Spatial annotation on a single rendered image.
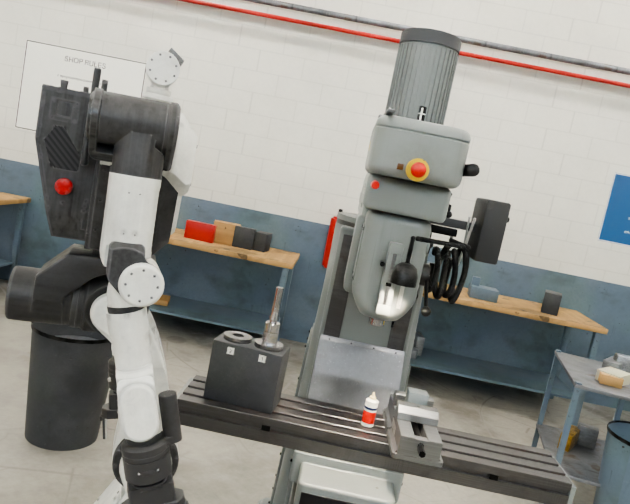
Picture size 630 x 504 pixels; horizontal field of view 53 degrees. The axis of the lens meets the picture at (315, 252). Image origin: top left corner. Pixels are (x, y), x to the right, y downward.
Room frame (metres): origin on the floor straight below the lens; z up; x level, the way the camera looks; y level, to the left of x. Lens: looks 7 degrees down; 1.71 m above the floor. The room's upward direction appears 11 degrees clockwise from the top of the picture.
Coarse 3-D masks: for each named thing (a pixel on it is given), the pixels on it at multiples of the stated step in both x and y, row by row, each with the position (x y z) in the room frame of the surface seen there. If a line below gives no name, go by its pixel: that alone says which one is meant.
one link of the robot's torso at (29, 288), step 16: (64, 256) 1.24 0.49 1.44; (80, 256) 1.25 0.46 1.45; (96, 256) 1.27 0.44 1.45; (16, 272) 1.25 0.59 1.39; (32, 272) 1.26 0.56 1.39; (48, 272) 1.23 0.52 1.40; (64, 272) 1.24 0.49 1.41; (80, 272) 1.25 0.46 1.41; (96, 272) 1.26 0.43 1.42; (16, 288) 1.23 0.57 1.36; (32, 288) 1.24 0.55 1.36; (48, 288) 1.23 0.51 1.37; (64, 288) 1.24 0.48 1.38; (16, 304) 1.23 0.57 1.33; (32, 304) 1.23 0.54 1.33; (48, 304) 1.24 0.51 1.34; (64, 304) 1.25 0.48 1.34; (32, 320) 1.26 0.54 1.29; (48, 320) 1.26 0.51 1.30; (64, 320) 1.27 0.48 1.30
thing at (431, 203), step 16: (368, 176) 1.80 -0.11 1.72; (384, 176) 1.79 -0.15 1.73; (368, 192) 1.78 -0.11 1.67; (384, 192) 1.78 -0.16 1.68; (400, 192) 1.78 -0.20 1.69; (416, 192) 1.78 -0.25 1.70; (432, 192) 1.78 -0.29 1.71; (448, 192) 1.78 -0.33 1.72; (368, 208) 1.80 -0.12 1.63; (384, 208) 1.78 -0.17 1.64; (400, 208) 1.78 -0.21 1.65; (416, 208) 1.78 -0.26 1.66; (432, 208) 1.78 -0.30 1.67
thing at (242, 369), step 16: (224, 336) 1.89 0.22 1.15; (240, 336) 1.92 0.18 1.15; (224, 352) 1.85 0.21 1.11; (240, 352) 1.84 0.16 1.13; (256, 352) 1.83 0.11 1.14; (272, 352) 1.84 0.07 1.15; (288, 352) 1.92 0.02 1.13; (208, 368) 1.86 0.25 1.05; (224, 368) 1.85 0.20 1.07; (240, 368) 1.84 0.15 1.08; (256, 368) 1.83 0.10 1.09; (272, 368) 1.83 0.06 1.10; (208, 384) 1.85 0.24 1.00; (224, 384) 1.85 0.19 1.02; (240, 384) 1.84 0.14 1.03; (256, 384) 1.83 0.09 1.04; (272, 384) 1.82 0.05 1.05; (224, 400) 1.84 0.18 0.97; (240, 400) 1.84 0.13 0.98; (256, 400) 1.83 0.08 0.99; (272, 400) 1.82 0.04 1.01
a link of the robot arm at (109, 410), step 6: (108, 372) 1.53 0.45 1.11; (108, 378) 1.52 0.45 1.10; (114, 378) 1.51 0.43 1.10; (108, 384) 1.53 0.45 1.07; (114, 384) 1.51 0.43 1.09; (114, 390) 1.54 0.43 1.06; (108, 396) 1.52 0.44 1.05; (114, 396) 1.52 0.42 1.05; (114, 402) 1.52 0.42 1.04; (102, 408) 1.53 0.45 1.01; (108, 408) 1.53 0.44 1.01; (114, 408) 1.52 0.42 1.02; (102, 414) 1.52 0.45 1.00; (108, 414) 1.51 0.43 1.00; (114, 414) 1.52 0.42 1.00
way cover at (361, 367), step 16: (320, 336) 2.27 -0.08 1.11; (320, 352) 2.24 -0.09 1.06; (336, 352) 2.25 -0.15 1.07; (352, 352) 2.25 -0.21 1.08; (368, 352) 2.25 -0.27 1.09; (384, 352) 2.26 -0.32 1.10; (400, 352) 2.26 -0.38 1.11; (320, 368) 2.22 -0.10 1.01; (336, 368) 2.22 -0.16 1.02; (352, 368) 2.22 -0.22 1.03; (368, 368) 2.23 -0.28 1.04; (384, 368) 2.23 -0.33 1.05; (400, 368) 2.24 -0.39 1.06; (320, 384) 2.18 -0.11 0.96; (336, 384) 2.19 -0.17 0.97; (352, 384) 2.19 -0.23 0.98; (368, 384) 2.20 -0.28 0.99; (384, 384) 2.21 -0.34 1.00; (320, 400) 2.14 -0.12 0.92; (336, 400) 2.14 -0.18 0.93; (352, 400) 2.15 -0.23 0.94; (384, 400) 2.17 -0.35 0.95
